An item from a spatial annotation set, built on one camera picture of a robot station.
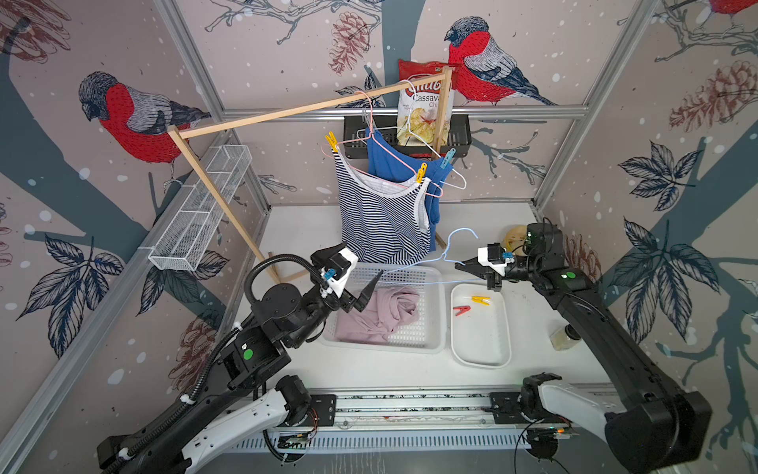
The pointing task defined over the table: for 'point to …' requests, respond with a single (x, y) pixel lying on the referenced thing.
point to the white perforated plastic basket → (425, 334)
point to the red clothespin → (461, 310)
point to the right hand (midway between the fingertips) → (458, 259)
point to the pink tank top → (385, 310)
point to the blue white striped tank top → (383, 221)
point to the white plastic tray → (480, 327)
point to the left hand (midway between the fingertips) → (365, 252)
